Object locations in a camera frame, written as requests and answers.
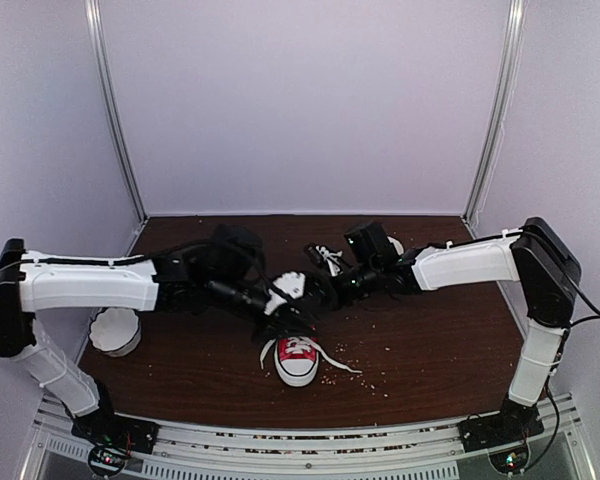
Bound right aluminium frame post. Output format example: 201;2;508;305
463;0;527;229

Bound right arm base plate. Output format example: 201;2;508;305
458;413;544;453

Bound aluminium frame post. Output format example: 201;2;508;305
463;0;527;229
84;0;148;223

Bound scattered rice grains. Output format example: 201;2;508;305
259;336;363;389

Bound white shoelace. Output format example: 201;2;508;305
259;336;362;374

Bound white scalloped bowl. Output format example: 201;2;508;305
89;308;141;358

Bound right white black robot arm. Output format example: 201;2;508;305
303;217;600;442

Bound red canvas sneaker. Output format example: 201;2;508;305
274;336;319;388

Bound front aluminium rail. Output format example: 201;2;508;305
19;394;596;480

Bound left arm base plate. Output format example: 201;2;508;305
71;415;159;454

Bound left aluminium frame post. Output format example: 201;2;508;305
84;0;148;223

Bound blue white polka-dot bowl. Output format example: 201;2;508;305
387;236;405;258

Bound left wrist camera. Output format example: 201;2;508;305
264;271;307;316

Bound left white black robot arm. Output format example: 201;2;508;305
0;224;313;444

